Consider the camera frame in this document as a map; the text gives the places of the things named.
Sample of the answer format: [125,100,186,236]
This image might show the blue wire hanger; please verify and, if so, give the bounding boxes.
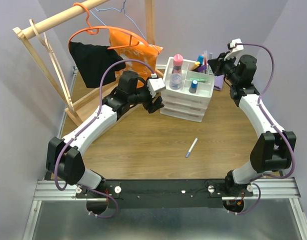
[89,0,161,53]

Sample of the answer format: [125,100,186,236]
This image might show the black purple highlighter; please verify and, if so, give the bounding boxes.
[197,65,207,74]

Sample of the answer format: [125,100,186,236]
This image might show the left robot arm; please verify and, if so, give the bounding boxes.
[46,70,166,198]

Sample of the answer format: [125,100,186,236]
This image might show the wooden clothes rack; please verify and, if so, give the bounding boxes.
[13,0,155,126]

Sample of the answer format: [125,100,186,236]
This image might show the blue grey stamp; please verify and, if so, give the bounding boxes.
[189,79,199,94]

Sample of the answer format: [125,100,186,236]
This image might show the pink capped tube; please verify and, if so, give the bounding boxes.
[171,54,183,75]

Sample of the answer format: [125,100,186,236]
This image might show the black garment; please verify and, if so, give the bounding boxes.
[68,41,123,89]

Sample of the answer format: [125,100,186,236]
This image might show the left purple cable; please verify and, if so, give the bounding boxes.
[54,59,158,219]

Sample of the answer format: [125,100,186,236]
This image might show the purple cloth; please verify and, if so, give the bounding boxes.
[214,75,224,91]

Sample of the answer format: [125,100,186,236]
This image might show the orange bleached shorts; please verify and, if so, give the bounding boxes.
[108,27,165,81]

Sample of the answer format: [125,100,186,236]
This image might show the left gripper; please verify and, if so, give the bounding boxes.
[128,77,165,114]

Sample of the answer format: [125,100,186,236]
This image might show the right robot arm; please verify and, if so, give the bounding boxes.
[207,52,297,196]

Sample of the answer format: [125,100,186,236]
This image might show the white drawer organizer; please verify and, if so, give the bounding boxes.
[160,57,215,122]

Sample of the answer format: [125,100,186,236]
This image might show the green highlighter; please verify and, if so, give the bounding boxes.
[190,78,208,83]

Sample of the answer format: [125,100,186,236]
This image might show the orange pink highlighter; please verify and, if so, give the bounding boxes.
[188,61,201,71]

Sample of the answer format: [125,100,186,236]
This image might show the black blue highlighter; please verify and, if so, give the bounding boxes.
[197,55,205,65]

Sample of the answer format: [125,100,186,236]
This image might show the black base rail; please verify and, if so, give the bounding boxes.
[75,178,254,210]

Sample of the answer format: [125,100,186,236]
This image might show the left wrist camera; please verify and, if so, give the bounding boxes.
[147,77,166,98]

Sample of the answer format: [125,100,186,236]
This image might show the orange plastic hanger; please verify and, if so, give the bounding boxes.
[67,1,151,55]

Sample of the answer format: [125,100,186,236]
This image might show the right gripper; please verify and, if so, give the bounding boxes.
[208,51,240,85]

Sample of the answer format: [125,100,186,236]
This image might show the wooden hanger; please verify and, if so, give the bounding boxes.
[29,19,74,110]

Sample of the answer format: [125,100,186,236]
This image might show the lavender cap marker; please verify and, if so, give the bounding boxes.
[185,137,198,158]

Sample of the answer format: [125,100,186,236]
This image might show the red orange pen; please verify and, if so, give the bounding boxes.
[203,50,209,74]

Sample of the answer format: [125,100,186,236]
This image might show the paper clip jar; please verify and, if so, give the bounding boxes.
[169,73,183,90]

